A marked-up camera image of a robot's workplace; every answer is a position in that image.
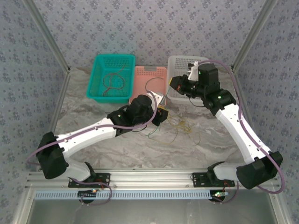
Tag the aluminium frame post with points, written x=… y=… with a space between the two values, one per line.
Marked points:
x=261 y=16
x=48 y=32

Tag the pink plastic basket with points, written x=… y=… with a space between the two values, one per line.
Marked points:
x=140 y=77

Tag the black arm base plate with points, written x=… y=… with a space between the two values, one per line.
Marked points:
x=198 y=180
x=106 y=178

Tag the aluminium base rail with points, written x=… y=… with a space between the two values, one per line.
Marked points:
x=151 y=178

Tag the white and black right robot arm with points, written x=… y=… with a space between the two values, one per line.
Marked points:
x=238 y=130

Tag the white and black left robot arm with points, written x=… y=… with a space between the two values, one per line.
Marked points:
x=88 y=137

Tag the teal plastic basket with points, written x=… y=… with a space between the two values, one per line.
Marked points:
x=98 y=70

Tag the white plastic basket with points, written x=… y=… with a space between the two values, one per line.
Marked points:
x=171 y=67

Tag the small circuit board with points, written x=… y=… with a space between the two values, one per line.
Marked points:
x=87 y=193
x=219 y=194

